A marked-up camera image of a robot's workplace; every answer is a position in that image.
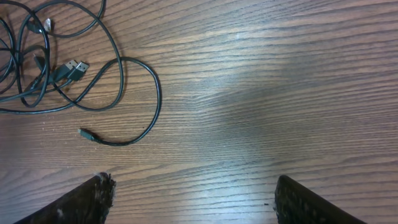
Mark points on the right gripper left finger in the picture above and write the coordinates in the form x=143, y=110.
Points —
x=88, y=203

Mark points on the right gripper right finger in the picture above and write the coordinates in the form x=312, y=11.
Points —
x=296, y=204

